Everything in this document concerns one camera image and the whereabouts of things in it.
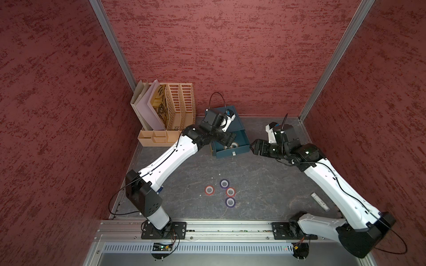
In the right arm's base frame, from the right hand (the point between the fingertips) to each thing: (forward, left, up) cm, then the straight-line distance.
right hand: (255, 151), depth 73 cm
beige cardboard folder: (+39, +62, +7) cm, 73 cm away
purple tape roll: (-5, +13, -24) cm, 28 cm away
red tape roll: (-11, +22, -24) cm, 34 cm away
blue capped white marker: (-9, +49, -22) cm, 54 cm away
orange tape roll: (+10, +9, -9) cm, 16 cm away
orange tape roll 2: (+8, +13, -9) cm, 17 cm away
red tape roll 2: (-12, +11, -24) cm, 29 cm away
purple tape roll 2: (-15, +12, -24) cm, 31 cm away
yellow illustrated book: (+38, +53, -3) cm, 65 cm away
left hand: (+8, +13, +2) cm, 16 cm away
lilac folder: (+28, +57, 0) cm, 64 cm away
